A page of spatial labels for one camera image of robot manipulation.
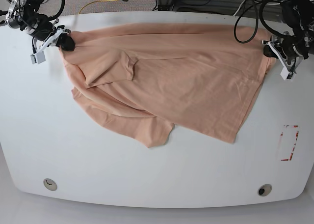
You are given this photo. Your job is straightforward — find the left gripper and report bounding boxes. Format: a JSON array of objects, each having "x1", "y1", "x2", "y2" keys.
[{"x1": 262, "y1": 34, "x2": 309, "y2": 73}]

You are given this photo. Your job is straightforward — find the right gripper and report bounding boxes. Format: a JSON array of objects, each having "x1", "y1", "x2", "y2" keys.
[{"x1": 26, "y1": 14, "x2": 75, "y2": 51}]

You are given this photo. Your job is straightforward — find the peach T-shirt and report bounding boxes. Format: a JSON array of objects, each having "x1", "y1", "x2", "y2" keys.
[{"x1": 60, "y1": 23, "x2": 275, "y2": 147}]

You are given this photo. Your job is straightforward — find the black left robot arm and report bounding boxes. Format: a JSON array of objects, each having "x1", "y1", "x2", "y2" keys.
[{"x1": 234, "y1": 0, "x2": 314, "y2": 80}]

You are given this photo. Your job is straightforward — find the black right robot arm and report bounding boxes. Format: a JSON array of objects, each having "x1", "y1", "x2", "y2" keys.
[{"x1": 4, "y1": 0, "x2": 75, "y2": 53}]

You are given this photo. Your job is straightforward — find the red tape rectangle marking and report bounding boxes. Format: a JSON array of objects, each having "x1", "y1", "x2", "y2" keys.
[{"x1": 278, "y1": 125, "x2": 299, "y2": 162}]

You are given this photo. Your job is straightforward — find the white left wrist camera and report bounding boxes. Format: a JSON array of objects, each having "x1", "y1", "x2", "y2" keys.
[{"x1": 280, "y1": 67, "x2": 295, "y2": 81}]

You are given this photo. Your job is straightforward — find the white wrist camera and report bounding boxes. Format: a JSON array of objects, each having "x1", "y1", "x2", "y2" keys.
[
  {"x1": 30, "y1": 52, "x2": 46, "y2": 64},
  {"x1": 280, "y1": 67, "x2": 295, "y2": 81}
]

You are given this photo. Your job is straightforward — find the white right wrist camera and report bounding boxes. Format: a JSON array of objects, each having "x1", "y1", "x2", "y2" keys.
[{"x1": 30, "y1": 52, "x2": 46, "y2": 64}]

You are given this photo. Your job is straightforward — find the yellow cable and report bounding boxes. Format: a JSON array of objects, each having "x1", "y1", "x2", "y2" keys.
[{"x1": 78, "y1": 0, "x2": 123, "y2": 15}]

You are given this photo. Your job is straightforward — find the right table cable grommet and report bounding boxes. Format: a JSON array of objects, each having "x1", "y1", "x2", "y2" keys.
[{"x1": 258, "y1": 184, "x2": 272, "y2": 197}]

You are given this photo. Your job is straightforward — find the table cable grommet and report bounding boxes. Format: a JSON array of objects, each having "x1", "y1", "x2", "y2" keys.
[
  {"x1": 43, "y1": 178, "x2": 57, "y2": 191},
  {"x1": 258, "y1": 184, "x2": 272, "y2": 197}
]

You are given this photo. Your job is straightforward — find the left table cable grommet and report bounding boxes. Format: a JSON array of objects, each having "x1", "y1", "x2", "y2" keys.
[{"x1": 43, "y1": 178, "x2": 57, "y2": 191}]

